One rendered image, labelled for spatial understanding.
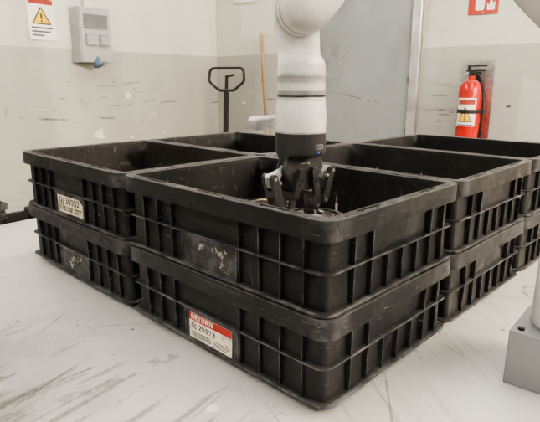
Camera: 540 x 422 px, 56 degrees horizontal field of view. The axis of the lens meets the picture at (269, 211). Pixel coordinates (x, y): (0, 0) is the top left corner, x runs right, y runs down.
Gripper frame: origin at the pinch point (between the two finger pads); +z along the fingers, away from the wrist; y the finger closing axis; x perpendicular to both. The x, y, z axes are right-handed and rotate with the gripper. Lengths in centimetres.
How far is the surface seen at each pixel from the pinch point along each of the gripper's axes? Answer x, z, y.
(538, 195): -15, 0, 51
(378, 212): -20.9, -7.3, -8.6
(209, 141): 60, -6, 26
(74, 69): 355, -31, 105
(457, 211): -18.0, -3.0, 14.6
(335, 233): -21.2, -6.4, -16.1
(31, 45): 350, -47, 74
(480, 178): -18.9, -7.4, 18.7
